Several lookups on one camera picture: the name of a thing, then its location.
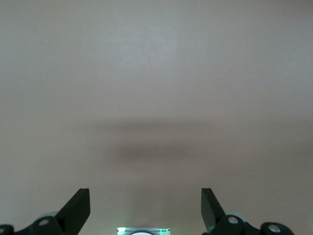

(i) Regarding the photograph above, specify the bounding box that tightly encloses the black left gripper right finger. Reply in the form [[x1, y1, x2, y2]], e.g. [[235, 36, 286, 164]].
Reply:
[[201, 188, 295, 235]]

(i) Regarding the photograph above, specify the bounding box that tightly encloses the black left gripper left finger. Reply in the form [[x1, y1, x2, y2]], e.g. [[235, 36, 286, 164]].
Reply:
[[0, 188, 91, 235]]

